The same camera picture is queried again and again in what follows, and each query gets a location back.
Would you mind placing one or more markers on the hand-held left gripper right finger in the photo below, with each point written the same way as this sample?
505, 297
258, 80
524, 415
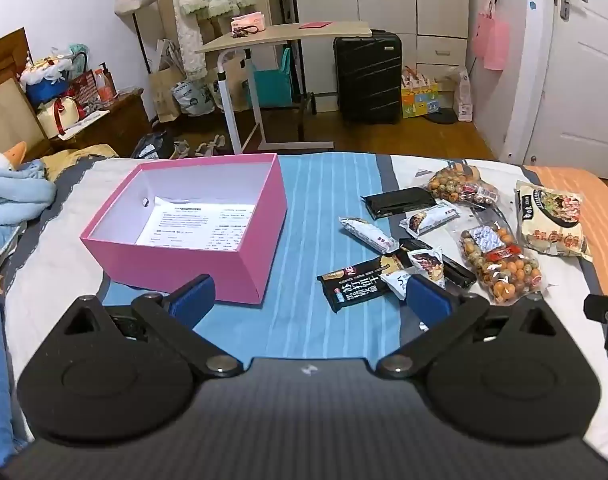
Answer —
426, 300

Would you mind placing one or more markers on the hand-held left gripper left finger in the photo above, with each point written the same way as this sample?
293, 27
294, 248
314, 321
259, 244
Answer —
196, 297

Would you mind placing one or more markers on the small white sachet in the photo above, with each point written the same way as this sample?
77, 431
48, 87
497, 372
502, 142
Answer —
401, 285

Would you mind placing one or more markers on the pink cardboard box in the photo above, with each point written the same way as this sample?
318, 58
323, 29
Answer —
183, 270

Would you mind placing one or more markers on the white snack bar packet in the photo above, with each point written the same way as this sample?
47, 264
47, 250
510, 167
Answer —
429, 262
366, 232
431, 217

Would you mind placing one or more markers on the black snack packet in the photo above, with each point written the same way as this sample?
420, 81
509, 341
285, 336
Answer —
399, 201
459, 272

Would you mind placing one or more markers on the black cracker packet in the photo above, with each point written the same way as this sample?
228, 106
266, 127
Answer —
359, 280

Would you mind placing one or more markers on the clear bag of coated peanuts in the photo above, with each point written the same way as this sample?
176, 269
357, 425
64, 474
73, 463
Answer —
454, 184
509, 270

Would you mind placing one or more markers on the large white noodle bag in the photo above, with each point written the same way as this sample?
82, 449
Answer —
549, 220

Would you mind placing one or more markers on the printed paper sheet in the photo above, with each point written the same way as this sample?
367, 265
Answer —
198, 225

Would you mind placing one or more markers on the blue striped bed sheet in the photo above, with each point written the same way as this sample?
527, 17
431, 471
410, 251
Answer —
324, 200

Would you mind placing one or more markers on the beige shoe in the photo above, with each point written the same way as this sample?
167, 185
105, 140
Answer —
211, 146
183, 147

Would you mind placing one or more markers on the black plastic bag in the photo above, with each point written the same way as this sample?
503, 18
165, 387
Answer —
151, 146

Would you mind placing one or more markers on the yellow pillow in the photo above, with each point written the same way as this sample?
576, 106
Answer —
78, 157

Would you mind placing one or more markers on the dark slippers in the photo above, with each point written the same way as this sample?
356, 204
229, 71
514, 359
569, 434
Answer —
440, 117

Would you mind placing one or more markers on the brown wooden nightstand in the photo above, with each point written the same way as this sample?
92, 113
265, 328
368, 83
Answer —
118, 120

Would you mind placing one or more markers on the white grey plastic bag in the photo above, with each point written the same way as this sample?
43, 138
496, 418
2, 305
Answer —
193, 100

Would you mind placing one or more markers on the colourful cardboard box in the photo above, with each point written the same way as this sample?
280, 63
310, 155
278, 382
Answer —
420, 100

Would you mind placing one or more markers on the brown paper bag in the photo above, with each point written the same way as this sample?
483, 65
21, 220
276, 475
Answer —
164, 97

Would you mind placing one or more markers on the white standing bag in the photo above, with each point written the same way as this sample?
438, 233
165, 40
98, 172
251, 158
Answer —
463, 97

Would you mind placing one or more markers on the white papers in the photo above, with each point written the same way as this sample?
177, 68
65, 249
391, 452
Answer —
83, 125

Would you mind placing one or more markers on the blue goose plush toy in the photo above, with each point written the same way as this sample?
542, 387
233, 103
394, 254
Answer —
13, 185

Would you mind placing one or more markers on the teal bag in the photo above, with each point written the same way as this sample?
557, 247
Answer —
271, 85

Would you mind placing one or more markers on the cream gift bag red ribbon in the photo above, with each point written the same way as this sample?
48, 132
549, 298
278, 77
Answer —
58, 117

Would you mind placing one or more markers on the white door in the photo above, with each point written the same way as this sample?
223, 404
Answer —
579, 85

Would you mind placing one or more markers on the orange bottle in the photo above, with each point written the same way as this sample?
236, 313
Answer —
105, 87

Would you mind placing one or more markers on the black suitcase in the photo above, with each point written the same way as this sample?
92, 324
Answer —
368, 77

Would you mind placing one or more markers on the red patterned bag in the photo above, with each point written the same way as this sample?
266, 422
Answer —
86, 91

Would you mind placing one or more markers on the blue gift basket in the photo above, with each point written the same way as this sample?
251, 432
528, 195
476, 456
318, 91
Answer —
43, 85

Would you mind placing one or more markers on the pink hanging bag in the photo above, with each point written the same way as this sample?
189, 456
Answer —
494, 42

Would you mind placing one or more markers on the wooden padded headboard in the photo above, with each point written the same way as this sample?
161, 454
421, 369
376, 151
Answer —
3, 105

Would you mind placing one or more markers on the wooden rolling side table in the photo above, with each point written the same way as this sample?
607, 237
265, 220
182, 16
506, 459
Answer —
284, 35

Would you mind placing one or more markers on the pink tissue pack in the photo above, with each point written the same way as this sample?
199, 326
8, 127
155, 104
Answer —
248, 22

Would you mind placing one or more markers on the red booklet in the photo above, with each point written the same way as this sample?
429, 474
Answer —
315, 24

